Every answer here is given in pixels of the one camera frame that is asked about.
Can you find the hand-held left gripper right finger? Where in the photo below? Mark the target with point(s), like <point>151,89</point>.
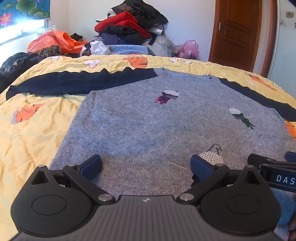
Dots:
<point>200,168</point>

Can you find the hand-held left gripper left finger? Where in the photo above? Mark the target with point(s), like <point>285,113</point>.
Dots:
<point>91,165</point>

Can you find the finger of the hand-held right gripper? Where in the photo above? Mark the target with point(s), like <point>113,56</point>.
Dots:
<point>291,155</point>
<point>257,160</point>

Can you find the grey sweater with navy sleeves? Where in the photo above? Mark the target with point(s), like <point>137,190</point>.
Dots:
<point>143,125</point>

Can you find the yellow carrot print blanket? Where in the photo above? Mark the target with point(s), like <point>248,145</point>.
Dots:
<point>34,139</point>

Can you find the white wardrobe sliding door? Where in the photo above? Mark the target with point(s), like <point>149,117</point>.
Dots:
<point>285,46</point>

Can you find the white crumpled plastic bag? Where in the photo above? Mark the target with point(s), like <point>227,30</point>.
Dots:
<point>97,47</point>

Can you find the pink plastic bag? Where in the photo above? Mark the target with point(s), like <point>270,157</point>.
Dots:
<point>190,49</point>

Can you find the leopard print cloth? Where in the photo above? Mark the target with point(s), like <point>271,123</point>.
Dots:
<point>48,52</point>

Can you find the light blue knitted blanket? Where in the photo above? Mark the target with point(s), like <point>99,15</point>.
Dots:
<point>129,49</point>

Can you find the black lace cloth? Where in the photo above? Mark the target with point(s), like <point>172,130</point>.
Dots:
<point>16,63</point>

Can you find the brown wooden door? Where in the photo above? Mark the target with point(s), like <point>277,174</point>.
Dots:
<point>235,34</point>

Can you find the grey plastic bag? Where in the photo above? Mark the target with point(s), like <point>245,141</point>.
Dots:
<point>163,45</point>

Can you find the dark cloth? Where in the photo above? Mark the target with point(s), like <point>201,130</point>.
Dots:
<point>76,37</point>

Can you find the navy garment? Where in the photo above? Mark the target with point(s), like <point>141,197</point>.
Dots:
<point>118,37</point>

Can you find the orange plastic bag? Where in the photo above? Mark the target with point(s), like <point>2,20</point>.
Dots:
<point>53,39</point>

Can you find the red garment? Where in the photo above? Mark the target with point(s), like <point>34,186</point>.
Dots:
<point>120,22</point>

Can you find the black garment pile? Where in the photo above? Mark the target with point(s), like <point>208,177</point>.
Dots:
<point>143,10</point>

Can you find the lotus print curtain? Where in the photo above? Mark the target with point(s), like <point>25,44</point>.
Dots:
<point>23,10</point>

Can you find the brown wooden door frame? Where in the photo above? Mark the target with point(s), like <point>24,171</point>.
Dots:
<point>269,34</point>

